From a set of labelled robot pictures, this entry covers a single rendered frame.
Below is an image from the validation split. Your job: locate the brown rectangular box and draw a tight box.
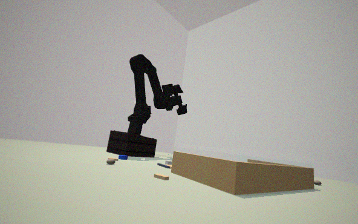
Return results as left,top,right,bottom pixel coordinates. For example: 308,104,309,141
171,147,314,196

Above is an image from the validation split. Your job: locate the tan flat bar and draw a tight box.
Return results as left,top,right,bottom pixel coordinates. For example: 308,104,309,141
154,174,169,180

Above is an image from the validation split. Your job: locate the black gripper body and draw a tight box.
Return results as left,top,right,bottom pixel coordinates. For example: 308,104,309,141
173,84,187,115

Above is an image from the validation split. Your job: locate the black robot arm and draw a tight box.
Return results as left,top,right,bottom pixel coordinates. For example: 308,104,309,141
128,54,177,136

